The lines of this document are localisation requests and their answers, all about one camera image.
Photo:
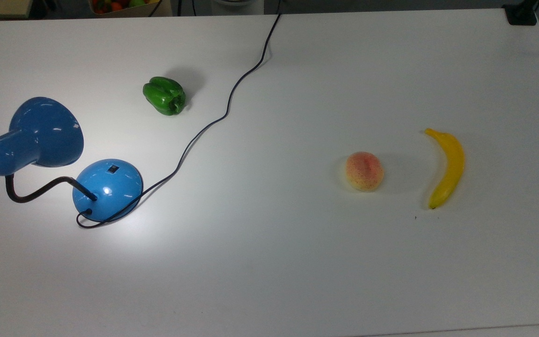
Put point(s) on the blue desk lamp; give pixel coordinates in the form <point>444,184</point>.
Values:
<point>108,187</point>

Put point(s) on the toy peach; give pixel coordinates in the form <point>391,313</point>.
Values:
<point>364,171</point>

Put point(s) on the green toy bell pepper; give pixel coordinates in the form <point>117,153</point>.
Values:
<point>163,95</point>

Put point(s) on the yellow toy banana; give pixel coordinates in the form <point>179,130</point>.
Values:
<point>452,164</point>

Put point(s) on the bin of toy fruit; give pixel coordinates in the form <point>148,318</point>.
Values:
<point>120,5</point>

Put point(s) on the black table clamp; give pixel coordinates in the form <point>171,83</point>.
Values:
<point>521,14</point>

